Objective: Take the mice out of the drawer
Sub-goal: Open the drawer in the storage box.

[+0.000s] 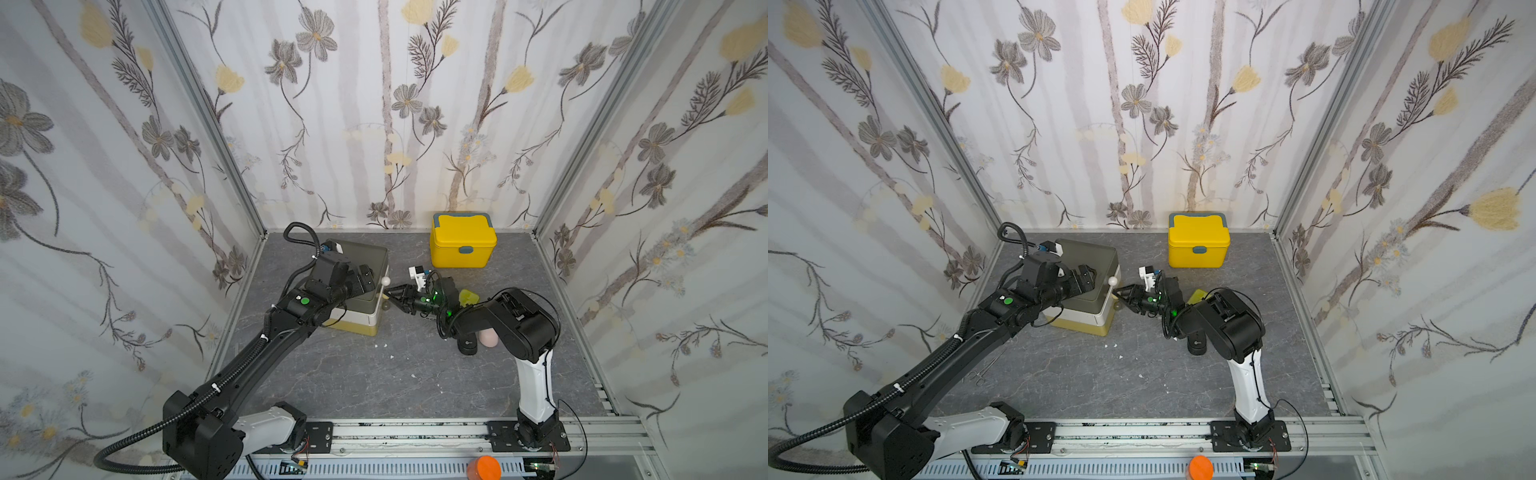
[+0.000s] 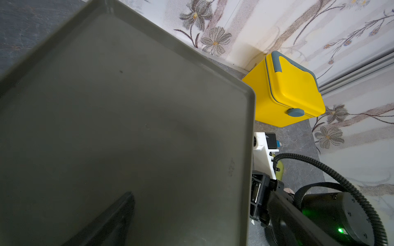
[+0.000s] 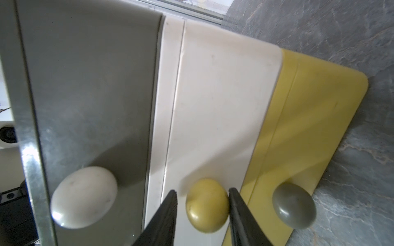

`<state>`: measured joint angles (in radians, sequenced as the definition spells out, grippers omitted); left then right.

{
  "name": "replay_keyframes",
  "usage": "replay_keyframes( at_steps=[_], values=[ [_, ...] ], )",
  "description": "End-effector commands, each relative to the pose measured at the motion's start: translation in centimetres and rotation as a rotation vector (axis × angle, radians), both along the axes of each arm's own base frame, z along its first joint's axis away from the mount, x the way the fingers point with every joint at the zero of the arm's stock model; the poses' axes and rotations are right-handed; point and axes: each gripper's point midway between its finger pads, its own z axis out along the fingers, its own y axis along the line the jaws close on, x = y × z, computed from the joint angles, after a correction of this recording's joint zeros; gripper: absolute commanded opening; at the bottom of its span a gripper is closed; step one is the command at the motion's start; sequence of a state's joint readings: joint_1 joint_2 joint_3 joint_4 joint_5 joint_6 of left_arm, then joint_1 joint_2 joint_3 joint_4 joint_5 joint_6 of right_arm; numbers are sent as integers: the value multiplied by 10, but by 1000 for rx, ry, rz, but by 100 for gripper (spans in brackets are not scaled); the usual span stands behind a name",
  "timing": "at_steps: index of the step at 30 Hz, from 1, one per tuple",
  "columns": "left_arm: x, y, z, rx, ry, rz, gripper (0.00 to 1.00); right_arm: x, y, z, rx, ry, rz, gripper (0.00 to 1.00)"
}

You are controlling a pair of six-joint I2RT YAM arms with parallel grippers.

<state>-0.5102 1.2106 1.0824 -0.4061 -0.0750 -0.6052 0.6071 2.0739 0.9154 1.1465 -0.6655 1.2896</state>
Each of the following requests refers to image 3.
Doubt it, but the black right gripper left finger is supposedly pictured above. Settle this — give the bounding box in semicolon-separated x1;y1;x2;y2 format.
133;190;178;246

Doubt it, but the three-drawer cabinet olive white yellow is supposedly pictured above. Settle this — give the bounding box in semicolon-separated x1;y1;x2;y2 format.
144;16;368;246

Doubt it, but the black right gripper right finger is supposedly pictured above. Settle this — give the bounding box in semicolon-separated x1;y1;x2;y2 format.
229;188;273;246

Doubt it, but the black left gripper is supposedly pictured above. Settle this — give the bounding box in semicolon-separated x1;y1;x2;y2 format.
1;181;39;246

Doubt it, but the yellow drawer knob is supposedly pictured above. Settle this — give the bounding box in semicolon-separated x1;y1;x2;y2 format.
186;178;229;233

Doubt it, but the white drawer knob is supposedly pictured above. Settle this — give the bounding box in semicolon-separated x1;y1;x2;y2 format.
50;166;118;229

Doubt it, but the olive top drawer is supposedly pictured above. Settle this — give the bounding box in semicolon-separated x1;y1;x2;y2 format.
1;1;163;246

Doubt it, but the olive grey drawer knob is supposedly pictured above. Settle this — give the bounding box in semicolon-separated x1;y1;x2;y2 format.
273;182;317;230

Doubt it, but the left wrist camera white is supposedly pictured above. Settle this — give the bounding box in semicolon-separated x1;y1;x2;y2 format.
0;121;18;149

